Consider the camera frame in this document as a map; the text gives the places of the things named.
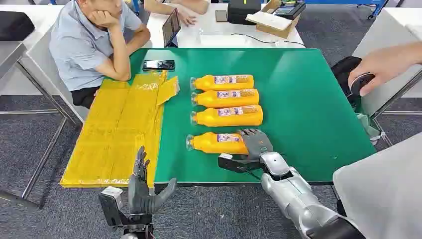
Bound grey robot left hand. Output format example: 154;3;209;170
127;146;178;216

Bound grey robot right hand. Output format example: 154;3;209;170
238;128;274;161

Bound orange drink bottle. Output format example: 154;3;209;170
191;89;260;109
190;74;255;92
185;131;249;155
190;105;264;127

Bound black round object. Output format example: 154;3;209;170
349;72;377;97

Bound green table mat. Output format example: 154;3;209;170
105;47;377;184

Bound yellow sheet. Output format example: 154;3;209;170
59;70;180;189

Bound pale green bag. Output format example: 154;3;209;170
356;112;386;146

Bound black backpack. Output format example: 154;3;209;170
330;56;363;106

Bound cardboard box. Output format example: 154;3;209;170
245;0;301;39

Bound white table with devices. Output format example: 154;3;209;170
145;3;306;49

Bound white sheet on cardboard box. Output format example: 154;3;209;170
245;11;294;32

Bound black phone on mat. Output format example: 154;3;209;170
142;59;176;72

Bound black box device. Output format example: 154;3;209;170
227;0;262;26

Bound standing person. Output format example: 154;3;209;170
333;131;422;239

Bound black handheld terminal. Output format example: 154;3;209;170
273;1;307;20

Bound person at white table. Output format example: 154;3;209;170
144;0;211;27

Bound black tablet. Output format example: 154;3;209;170
162;8;182;48

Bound seated person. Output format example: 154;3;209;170
48;0;151;110

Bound white table beside seated person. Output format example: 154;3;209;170
0;4;90;123

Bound white table with steel legs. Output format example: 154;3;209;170
352;7;422;147

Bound black seat cushion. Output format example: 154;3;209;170
0;10;35;42

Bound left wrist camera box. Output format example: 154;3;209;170
98;186;127;228

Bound black cable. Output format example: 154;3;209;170
230;33;306;47

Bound steel frame table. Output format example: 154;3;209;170
0;41;78;209

